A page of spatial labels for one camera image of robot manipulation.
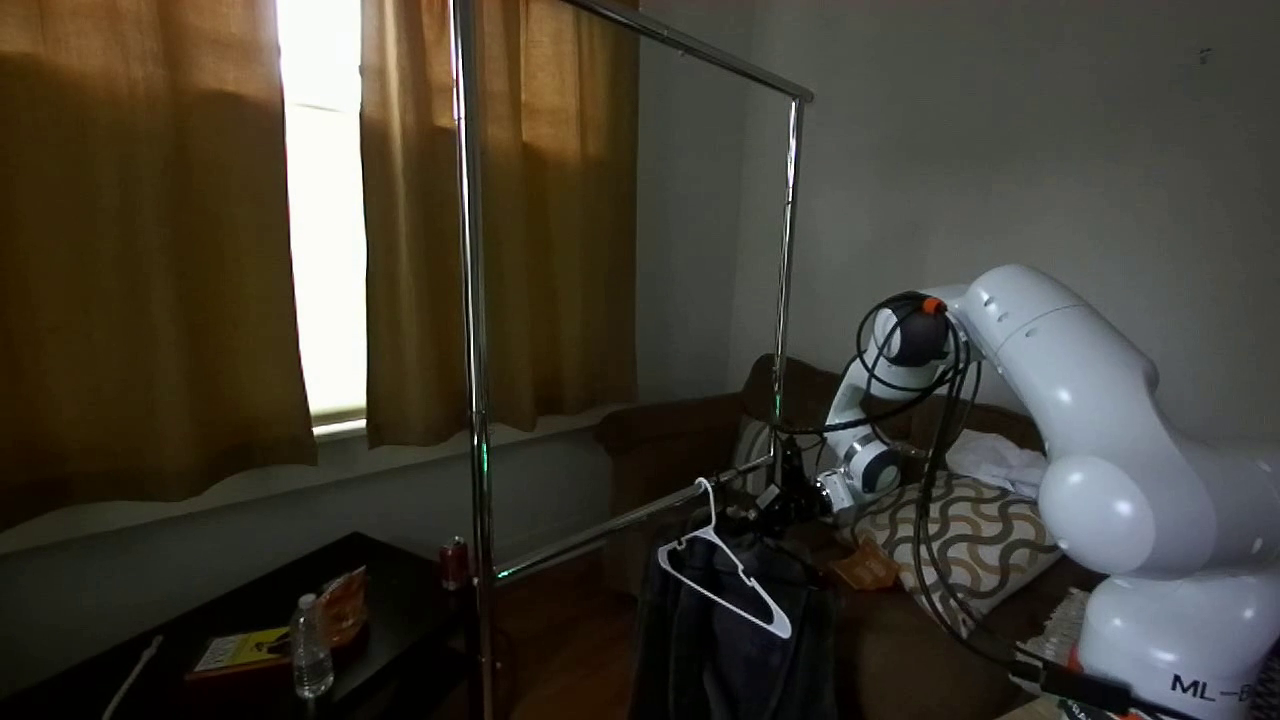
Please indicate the wide mustard curtain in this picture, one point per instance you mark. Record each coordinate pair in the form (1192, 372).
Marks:
(135, 264)

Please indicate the yellow flat box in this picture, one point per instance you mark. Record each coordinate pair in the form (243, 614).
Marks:
(243, 654)

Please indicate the white flat strip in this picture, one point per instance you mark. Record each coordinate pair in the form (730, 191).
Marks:
(131, 676)

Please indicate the clear plastic bottle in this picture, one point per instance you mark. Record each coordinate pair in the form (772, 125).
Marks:
(311, 661)

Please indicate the brown sofa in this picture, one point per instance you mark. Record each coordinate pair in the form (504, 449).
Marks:
(665, 455)

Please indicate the white striped textured pillow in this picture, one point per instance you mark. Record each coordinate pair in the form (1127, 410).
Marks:
(760, 447)

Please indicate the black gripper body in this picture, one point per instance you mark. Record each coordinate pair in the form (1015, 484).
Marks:
(804, 488)

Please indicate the narrow mustard curtain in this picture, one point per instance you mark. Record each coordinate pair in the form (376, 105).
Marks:
(534, 225)

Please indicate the black low table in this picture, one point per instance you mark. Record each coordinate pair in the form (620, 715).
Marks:
(386, 600)

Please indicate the dark hanging garment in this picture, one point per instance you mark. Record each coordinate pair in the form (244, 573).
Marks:
(722, 672)

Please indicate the red can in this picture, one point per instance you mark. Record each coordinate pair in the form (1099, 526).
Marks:
(452, 565)

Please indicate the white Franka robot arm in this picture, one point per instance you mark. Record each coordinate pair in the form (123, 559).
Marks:
(1106, 387)

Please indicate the white crumpled cloth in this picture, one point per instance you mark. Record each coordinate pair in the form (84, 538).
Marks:
(1000, 464)

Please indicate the wavy patterned pillow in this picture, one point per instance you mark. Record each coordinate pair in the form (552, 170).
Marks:
(993, 546)

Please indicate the white plastic coat hanger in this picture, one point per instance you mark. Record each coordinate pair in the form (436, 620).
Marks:
(730, 610)

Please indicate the bright window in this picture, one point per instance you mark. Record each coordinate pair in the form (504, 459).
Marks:
(323, 214)

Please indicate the metal clothes rack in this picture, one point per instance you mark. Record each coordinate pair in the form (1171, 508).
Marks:
(468, 264)

